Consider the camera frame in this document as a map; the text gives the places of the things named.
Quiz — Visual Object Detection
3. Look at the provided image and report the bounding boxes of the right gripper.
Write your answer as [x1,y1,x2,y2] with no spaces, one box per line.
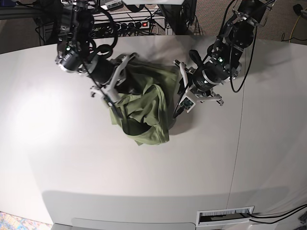
[90,58,134,93]

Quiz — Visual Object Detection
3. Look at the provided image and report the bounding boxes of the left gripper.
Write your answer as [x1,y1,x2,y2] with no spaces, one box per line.
[177,71,195,95]

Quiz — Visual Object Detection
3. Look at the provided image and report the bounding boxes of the green T-shirt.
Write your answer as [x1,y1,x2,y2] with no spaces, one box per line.
[110,58,179,145]

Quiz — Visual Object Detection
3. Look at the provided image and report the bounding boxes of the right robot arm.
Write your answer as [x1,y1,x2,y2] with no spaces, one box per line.
[55,0,140,95]

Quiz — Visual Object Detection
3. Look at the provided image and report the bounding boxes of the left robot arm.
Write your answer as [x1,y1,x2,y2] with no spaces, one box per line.
[188,0,274,93]

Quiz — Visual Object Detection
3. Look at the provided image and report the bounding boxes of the white power strip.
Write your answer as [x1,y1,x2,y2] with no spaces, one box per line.
[116,21,151,30]

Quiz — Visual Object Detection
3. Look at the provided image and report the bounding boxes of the black monitor stand post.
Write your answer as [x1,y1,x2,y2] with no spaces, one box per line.
[158,0,194,35]

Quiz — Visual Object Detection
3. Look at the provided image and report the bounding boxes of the yellow cable on floor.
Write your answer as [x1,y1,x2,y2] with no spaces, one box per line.
[287,9,307,43]

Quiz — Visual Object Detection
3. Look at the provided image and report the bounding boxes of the table cable grommet box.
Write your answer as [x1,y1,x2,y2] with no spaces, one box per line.
[196,206,254,227]

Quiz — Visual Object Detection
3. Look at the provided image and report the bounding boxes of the black cables at grommet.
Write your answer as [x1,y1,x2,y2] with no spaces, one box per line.
[248,204,307,225]

